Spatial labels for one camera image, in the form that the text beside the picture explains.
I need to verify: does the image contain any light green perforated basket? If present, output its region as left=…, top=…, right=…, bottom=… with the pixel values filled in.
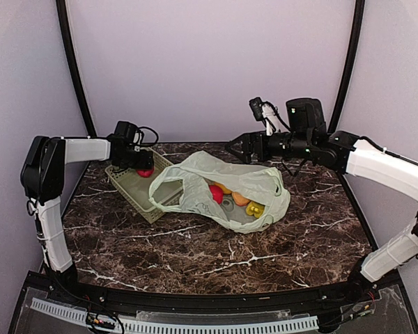
left=104, top=148, right=183, bottom=223

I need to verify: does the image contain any black frame post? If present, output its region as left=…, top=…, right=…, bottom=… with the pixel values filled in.
left=55, top=0, right=98, bottom=138
left=322, top=0, right=366, bottom=150

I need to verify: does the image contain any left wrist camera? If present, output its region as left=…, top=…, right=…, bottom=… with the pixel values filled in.
left=114, top=121, right=160, bottom=148

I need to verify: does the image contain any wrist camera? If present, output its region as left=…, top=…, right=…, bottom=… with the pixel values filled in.
left=249, top=97, right=327, bottom=140
left=114, top=121, right=160, bottom=148

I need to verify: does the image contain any yellow toy fruit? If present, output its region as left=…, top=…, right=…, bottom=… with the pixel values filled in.
left=214, top=182, right=232, bottom=195

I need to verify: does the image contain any orange toy peach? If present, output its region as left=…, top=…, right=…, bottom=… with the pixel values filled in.
left=231, top=191, right=251, bottom=207

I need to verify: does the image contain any light green plastic bag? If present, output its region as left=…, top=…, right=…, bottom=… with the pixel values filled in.
left=149, top=151, right=291, bottom=234

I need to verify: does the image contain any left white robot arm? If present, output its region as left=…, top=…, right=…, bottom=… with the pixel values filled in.
left=20, top=134, right=154, bottom=276

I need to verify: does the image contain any black front table rail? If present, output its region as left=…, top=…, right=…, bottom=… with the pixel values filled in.
left=45, top=277, right=379, bottom=322

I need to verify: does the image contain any yellow toy banana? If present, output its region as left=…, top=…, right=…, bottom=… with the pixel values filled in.
left=245, top=201, right=265, bottom=219

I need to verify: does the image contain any red toy apple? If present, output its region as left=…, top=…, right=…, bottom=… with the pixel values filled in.
left=136, top=168, right=155, bottom=178

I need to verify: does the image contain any red toy fruit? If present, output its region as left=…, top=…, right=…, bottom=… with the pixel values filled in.
left=209, top=184, right=224, bottom=205

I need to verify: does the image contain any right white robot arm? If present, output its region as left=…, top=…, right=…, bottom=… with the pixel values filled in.
left=225, top=129, right=418, bottom=302

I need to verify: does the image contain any left black frame post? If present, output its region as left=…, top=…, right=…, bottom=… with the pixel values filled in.
left=55, top=0, right=98, bottom=138

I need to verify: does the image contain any right black frame post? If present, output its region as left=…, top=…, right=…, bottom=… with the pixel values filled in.
left=322, top=0, right=366, bottom=150

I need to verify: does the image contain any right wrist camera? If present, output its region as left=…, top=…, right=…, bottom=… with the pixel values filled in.
left=249, top=97, right=327, bottom=140

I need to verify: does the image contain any white slotted cable duct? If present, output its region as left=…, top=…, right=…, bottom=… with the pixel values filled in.
left=30, top=297, right=319, bottom=334

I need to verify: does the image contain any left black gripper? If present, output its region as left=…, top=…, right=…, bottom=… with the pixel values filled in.
left=117, top=147, right=154, bottom=169

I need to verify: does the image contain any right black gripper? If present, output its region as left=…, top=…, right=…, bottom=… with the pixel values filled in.
left=225, top=129, right=314, bottom=163

